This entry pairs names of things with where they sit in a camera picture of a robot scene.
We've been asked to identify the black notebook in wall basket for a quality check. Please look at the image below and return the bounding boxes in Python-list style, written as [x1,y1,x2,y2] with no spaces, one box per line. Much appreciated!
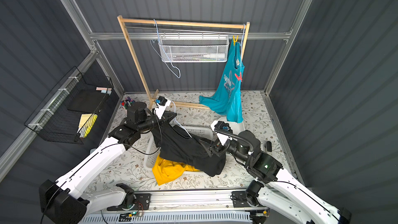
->
[67,90,109,114]

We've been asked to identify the white perforated laundry basket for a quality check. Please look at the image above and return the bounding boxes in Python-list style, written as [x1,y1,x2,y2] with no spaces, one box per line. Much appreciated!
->
[144,126,213,172]

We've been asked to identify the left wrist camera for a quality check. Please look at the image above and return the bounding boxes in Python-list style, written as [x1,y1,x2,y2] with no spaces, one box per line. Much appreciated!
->
[154,96,171,120]

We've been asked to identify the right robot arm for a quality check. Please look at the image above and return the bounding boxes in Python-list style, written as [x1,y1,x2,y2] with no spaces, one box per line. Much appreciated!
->
[209,120,352,224]

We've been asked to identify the white plastic tray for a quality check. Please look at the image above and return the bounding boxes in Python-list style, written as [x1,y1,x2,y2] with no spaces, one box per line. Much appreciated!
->
[210,116,246,135]

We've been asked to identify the yellow notepad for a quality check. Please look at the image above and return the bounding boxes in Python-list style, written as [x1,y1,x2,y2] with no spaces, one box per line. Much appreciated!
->
[77,114,98,139]

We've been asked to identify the black t-shirt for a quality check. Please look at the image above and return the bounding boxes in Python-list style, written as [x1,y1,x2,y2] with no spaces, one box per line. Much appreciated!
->
[151,124,226,177]

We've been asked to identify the black wire wall basket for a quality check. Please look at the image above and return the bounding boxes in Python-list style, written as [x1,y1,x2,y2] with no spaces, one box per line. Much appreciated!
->
[24,67,114,145]

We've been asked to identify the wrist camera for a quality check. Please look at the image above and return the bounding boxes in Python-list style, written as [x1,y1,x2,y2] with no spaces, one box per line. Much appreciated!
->
[154,96,171,120]
[212,121,232,145]

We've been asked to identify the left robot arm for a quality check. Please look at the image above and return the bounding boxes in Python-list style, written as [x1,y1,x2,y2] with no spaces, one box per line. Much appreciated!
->
[39,96,177,224]

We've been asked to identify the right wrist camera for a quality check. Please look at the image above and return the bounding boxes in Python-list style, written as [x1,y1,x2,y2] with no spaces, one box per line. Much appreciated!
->
[212,121,232,145]

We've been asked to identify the yellow t-shirt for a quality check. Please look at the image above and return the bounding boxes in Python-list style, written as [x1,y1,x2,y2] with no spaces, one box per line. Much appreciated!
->
[152,155,200,186]

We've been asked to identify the white tube in mesh basket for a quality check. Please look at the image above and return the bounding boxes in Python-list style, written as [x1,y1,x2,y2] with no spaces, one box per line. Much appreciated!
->
[201,54,227,62]

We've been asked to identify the yellow clothespin on teal shirt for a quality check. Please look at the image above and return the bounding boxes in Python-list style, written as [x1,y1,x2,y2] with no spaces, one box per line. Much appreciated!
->
[233,35,239,46]

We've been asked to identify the grey black stapler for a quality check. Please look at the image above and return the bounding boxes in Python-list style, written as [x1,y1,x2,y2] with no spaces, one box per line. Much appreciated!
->
[266,141,273,152]

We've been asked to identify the pink pen cup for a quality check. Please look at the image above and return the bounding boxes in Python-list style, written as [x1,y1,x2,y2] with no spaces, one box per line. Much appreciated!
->
[120,96,135,110]

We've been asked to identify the white wire mesh basket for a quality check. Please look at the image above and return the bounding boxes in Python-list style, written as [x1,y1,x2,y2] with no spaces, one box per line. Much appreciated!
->
[160,35,230,63]

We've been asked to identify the teal t-shirt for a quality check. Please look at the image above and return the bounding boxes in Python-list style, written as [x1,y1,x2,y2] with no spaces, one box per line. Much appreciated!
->
[199,42,245,123]

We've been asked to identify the wooden clothes rack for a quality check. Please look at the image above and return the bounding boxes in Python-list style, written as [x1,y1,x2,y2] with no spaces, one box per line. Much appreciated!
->
[116,15,251,111]

